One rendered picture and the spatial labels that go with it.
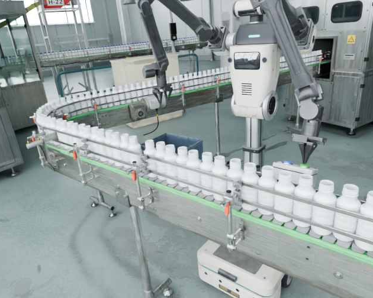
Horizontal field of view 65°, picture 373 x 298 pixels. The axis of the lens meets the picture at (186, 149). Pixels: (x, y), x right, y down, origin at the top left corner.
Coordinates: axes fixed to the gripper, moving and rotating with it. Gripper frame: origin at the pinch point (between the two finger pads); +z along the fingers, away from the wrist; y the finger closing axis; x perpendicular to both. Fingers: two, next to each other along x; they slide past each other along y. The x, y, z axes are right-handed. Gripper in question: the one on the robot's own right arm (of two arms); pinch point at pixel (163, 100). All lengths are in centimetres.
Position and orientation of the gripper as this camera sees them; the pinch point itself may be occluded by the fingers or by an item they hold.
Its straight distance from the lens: 173.2
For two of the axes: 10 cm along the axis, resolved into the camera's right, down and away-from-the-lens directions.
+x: 7.6, 1.9, -6.2
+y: -6.4, 3.5, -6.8
